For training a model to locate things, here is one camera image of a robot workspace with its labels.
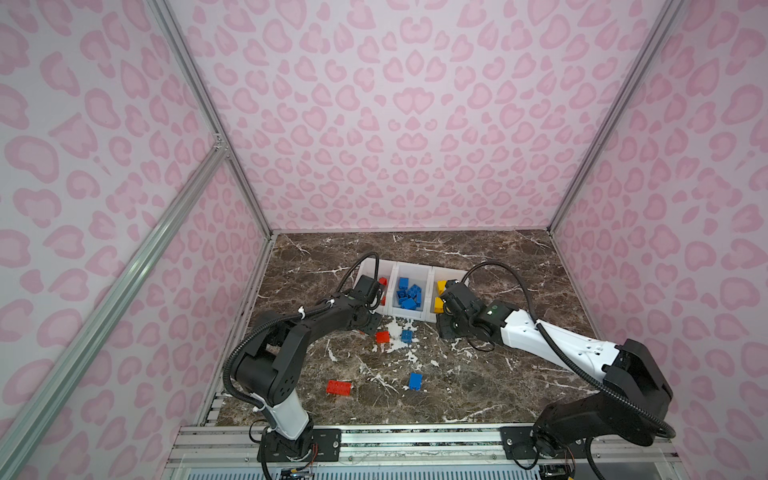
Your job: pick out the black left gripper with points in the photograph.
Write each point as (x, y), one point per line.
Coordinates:
(372, 327)

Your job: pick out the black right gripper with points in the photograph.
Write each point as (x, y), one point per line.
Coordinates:
(442, 326)

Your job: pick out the small red lego brick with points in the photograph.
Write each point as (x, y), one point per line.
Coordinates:
(382, 337)

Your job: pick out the blue lego brick diagonal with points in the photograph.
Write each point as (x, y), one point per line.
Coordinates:
(415, 293)

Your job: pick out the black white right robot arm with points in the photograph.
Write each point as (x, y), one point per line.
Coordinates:
(630, 397)

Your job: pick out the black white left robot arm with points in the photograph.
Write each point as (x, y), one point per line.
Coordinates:
(264, 369)

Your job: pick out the white right bin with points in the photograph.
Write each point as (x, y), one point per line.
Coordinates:
(437, 275)

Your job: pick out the white middle bin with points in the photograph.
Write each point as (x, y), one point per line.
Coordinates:
(417, 275)

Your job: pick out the red lego brick front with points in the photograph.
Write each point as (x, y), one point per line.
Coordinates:
(338, 388)

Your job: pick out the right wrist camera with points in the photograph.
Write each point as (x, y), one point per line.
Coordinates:
(458, 298)

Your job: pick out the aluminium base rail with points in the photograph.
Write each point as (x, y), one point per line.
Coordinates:
(437, 451)

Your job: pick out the diagonal aluminium frame bar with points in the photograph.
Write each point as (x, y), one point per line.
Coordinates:
(39, 413)

